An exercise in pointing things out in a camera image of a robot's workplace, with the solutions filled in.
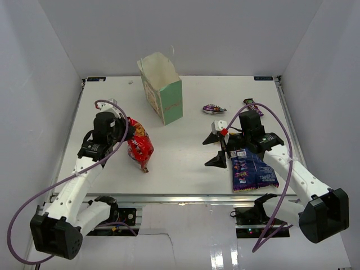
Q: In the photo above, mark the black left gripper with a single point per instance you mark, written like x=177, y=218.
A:
x=122, y=121

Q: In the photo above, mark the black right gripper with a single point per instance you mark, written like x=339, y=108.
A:
x=219, y=160

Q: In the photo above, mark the red candy bag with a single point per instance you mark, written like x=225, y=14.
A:
x=140, y=147

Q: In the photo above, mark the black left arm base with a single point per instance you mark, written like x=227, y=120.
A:
x=125, y=215

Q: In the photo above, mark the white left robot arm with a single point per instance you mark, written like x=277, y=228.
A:
x=60, y=230

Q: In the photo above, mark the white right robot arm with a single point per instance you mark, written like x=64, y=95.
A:
x=321, y=212

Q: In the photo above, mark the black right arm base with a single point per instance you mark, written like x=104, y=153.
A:
x=249, y=226

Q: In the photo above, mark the blue purple snack bag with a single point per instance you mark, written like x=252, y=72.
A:
x=249, y=172

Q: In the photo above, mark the green paper gift bag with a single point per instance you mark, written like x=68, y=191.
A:
x=162, y=86

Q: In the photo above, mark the purple chocolate egg candy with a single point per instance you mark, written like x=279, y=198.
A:
x=213, y=109

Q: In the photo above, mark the dark purple candy bar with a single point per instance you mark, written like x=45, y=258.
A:
x=252, y=106

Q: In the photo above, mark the white foam board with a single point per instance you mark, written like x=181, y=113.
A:
x=200, y=237

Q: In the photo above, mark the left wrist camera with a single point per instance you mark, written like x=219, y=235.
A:
x=106, y=105

